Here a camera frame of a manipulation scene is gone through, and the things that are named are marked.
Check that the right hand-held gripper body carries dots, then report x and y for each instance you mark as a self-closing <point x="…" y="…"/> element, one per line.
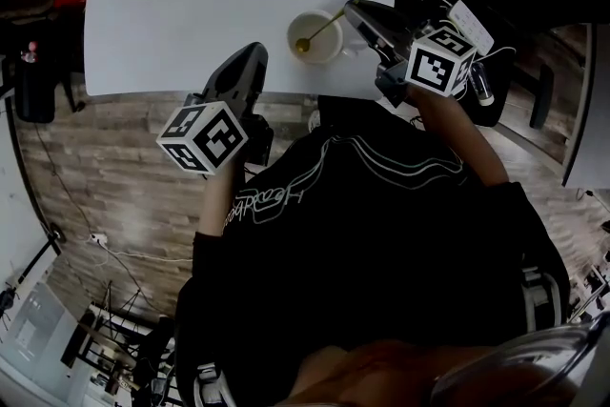
<point x="436" y="62"/>

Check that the yellow-green spoon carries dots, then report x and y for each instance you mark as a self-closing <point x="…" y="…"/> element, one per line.
<point x="324" y="27"/>

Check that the black tripod stand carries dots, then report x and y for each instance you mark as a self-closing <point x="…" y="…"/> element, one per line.
<point x="112" y="338"/>

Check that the white cup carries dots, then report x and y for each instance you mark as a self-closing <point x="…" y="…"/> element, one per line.
<point x="329" y="45"/>

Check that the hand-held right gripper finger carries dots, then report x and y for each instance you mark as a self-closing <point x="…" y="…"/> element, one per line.
<point x="364" y="32"/>
<point x="388" y="21"/>

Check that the white floor power socket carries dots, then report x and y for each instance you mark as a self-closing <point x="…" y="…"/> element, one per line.
<point x="98" y="238"/>

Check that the person's right forearm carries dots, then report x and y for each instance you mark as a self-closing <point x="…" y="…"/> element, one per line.
<point x="453" y="133"/>

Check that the person's black printed shirt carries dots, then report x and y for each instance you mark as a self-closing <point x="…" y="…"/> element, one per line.
<point x="362" y="243"/>

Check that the small toy figurine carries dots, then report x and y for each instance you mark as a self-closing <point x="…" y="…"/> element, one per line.
<point x="31" y="52"/>

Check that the person's left forearm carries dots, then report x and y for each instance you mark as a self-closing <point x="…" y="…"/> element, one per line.
<point x="214" y="200"/>

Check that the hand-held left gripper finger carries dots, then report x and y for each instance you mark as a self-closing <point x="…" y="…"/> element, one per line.
<point x="229" y="71"/>
<point x="256" y="71"/>

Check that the clear plastic bottle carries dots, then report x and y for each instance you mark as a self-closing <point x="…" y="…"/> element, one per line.
<point x="479" y="83"/>

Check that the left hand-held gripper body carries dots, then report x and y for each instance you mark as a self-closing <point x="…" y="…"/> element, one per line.
<point x="205" y="138"/>

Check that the white power strip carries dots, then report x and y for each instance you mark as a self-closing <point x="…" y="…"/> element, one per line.
<point x="471" y="26"/>

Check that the white desk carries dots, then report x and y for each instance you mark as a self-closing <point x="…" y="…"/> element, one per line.
<point x="588" y="109"/>

